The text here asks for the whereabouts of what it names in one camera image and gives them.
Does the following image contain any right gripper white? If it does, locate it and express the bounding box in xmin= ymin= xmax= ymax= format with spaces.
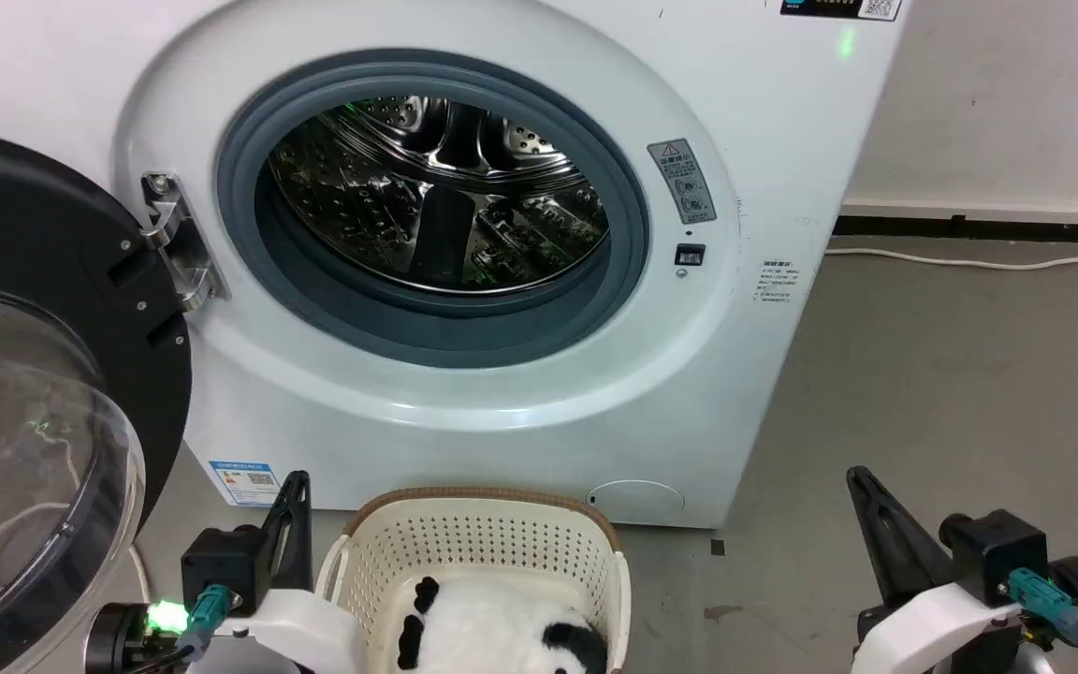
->
xmin=845 ymin=465 xmax=1028 ymax=674

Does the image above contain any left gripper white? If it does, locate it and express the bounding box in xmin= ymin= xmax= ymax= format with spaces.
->
xmin=191 ymin=470 xmax=373 ymax=674

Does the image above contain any white front-load washing machine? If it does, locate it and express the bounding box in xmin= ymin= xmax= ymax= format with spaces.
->
xmin=0 ymin=0 xmax=910 ymax=531

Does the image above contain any blue and white sticker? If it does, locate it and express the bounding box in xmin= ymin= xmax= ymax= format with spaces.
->
xmin=208 ymin=459 xmax=281 ymax=509

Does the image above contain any cream perforated laundry basket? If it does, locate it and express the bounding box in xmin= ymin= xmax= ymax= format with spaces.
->
xmin=314 ymin=486 xmax=633 ymax=674

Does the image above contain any left black cylinder with light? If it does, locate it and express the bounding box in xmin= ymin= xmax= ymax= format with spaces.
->
xmin=84 ymin=602 xmax=186 ymax=674

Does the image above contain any black and white panda plush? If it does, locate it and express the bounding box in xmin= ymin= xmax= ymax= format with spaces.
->
xmin=395 ymin=576 xmax=611 ymax=674

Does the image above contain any grey rubber door gasket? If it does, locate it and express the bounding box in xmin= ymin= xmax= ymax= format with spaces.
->
xmin=216 ymin=49 xmax=651 ymax=370

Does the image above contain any round drain filter cover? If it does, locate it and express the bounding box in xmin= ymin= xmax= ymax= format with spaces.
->
xmin=585 ymin=479 xmax=688 ymax=526

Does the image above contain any small printed text label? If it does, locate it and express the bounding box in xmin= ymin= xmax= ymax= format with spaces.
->
xmin=753 ymin=259 xmax=795 ymax=306

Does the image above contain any chrome door hinge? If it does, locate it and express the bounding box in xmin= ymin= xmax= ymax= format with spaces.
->
xmin=140 ymin=171 xmax=230 ymax=313

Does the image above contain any black baseboard strip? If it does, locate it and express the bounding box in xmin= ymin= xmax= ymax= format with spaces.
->
xmin=833 ymin=214 xmax=1078 ymax=247

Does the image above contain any steel washer drum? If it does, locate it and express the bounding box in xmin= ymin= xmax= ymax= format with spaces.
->
xmin=268 ymin=95 xmax=611 ymax=297

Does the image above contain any black washer door, clear glass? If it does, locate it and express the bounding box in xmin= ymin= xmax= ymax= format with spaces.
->
xmin=0 ymin=126 xmax=194 ymax=674

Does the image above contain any grey warning sticker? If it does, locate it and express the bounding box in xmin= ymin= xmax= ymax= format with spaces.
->
xmin=647 ymin=139 xmax=719 ymax=226

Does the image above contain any dark control panel strip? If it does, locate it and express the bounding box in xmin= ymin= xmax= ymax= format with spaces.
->
xmin=779 ymin=0 xmax=904 ymax=22

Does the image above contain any left teal plug cable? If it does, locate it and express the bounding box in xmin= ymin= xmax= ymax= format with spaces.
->
xmin=132 ymin=583 xmax=242 ymax=674

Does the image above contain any teal plug cable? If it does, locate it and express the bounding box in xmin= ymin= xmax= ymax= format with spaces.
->
xmin=1007 ymin=567 xmax=1078 ymax=674
xmin=132 ymin=583 xmax=242 ymax=674

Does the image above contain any right teal plug cable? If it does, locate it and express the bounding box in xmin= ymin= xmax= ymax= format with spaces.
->
xmin=1007 ymin=567 xmax=1078 ymax=674

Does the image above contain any white floor cable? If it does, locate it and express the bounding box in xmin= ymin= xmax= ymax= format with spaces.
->
xmin=823 ymin=245 xmax=1078 ymax=273

